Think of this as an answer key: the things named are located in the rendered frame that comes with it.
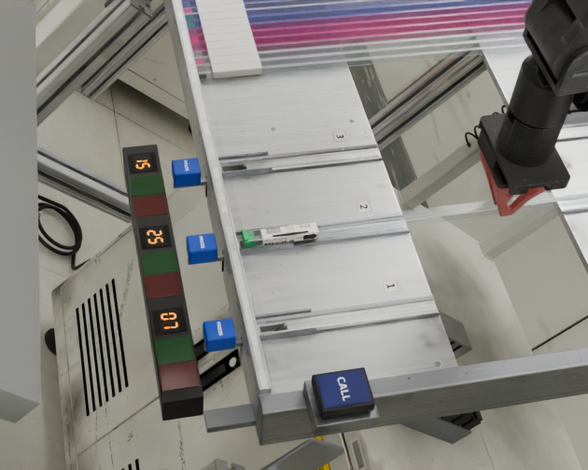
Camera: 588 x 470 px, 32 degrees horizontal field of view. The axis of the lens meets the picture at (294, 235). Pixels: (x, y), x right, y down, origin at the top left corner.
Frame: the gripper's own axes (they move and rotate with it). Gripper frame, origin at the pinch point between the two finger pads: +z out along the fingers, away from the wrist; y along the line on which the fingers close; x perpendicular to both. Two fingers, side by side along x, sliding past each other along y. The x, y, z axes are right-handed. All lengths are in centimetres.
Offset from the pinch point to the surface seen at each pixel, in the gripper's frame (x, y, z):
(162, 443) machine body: 39, 6, 54
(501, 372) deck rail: 8.0, -20.5, -0.2
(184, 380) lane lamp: 37.9, -14.6, 1.7
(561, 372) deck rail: 1.7, -21.2, 0.6
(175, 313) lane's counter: 37.6, -6.8, 1.8
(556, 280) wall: -90, 93, 160
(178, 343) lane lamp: 37.8, -10.4, 1.7
